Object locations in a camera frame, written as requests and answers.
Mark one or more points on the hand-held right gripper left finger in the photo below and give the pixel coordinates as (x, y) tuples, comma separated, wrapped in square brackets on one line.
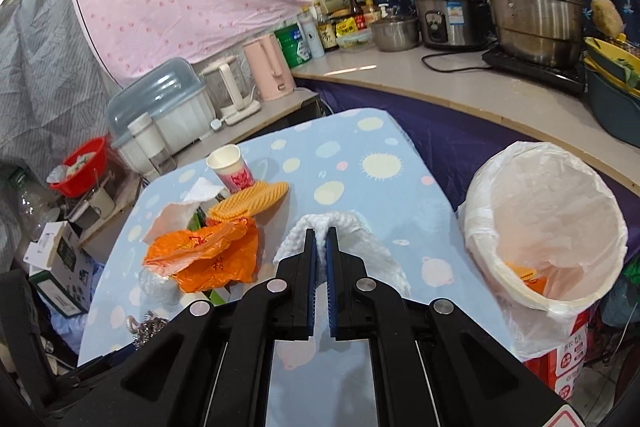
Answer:
[(310, 267)]

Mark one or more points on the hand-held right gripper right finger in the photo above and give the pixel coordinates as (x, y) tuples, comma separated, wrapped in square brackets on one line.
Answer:
[(332, 267)]

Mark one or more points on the white foam net wrap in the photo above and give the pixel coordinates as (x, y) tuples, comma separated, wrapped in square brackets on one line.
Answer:
[(370, 237)]

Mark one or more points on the green and white milk carton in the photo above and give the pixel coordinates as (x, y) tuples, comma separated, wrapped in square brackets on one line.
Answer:
[(198, 218)]

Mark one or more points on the red patterned paper cup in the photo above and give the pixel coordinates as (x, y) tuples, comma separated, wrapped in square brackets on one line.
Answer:
[(227, 164)]

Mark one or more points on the bin with white plastic bag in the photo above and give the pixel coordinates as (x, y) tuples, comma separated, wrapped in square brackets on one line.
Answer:
[(550, 207)]

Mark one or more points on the light blue printed tablecloth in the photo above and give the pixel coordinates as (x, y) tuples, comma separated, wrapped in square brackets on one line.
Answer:
[(350, 187)]

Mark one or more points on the orange plastic bag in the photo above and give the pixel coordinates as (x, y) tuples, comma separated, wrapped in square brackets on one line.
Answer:
[(215, 262)]

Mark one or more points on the white crumpled tissue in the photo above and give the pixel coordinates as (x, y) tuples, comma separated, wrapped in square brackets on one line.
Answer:
[(167, 219)]

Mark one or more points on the clear plastic bag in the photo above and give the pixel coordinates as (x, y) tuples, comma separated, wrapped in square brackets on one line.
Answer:
[(157, 287)]

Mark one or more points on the small white plug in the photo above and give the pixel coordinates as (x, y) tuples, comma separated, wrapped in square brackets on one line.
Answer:
[(216, 123)]

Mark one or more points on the steel wool scrubber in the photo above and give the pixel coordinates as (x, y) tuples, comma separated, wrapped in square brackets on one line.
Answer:
[(150, 329)]

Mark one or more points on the dark purple table skirt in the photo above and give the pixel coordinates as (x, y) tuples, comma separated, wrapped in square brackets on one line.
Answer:
[(450, 132)]

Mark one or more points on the pink electric kettle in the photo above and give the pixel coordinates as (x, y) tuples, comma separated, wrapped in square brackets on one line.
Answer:
[(265, 67)]

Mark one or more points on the glass tumbler with white lid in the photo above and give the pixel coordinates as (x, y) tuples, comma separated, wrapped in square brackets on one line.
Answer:
[(145, 142)]

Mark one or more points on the green tin can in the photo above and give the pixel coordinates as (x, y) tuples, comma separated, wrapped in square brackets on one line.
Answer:
[(292, 47)]

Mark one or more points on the clear food container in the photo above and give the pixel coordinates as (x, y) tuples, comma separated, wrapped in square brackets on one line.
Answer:
[(355, 42)]

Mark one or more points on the dish box with blue lid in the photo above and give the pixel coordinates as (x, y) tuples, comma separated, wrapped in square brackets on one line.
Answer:
[(160, 97)]

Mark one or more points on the dark sauce bottle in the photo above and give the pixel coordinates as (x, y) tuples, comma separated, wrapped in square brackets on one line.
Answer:
[(328, 37)]

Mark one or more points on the small steel pot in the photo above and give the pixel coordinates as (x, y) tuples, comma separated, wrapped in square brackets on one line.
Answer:
[(395, 34)]

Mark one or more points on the white and black cardboard box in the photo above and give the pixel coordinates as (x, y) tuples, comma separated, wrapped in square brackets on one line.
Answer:
[(65, 267)]

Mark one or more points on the red plastic basin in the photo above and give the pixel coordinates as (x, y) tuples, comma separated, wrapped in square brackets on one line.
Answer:
[(80, 172)]

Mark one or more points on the red and white cardboard box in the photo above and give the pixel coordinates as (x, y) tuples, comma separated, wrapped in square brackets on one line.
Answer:
[(565, 367)]

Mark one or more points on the tall dark glass bottle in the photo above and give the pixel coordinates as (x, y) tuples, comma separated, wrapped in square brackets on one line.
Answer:
[(357, 12)]

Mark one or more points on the steel rice cooker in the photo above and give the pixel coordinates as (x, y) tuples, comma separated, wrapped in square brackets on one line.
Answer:
[(450, 17)]

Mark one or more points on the black induction cooker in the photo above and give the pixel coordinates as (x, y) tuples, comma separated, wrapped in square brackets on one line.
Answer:
[(525, 67)]

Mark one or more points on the clear plastic bottle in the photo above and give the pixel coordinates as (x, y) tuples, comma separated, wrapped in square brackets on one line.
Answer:
[(25, 207)]

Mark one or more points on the teal plastic basin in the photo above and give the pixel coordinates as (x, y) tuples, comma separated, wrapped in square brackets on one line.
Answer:
[(610, 107)]

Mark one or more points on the large steel steamer pot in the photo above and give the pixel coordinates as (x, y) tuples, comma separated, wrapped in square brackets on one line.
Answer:
[(535, 12)]

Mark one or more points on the grey striped cloth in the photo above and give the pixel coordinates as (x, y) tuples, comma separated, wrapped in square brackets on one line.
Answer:
[(45, 72)]

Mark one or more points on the yellow bowl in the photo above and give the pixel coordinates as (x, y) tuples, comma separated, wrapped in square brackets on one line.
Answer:
[(607, 52)]

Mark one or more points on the tan loofah sponge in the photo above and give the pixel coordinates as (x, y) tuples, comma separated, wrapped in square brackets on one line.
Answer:
[(607, 17)]

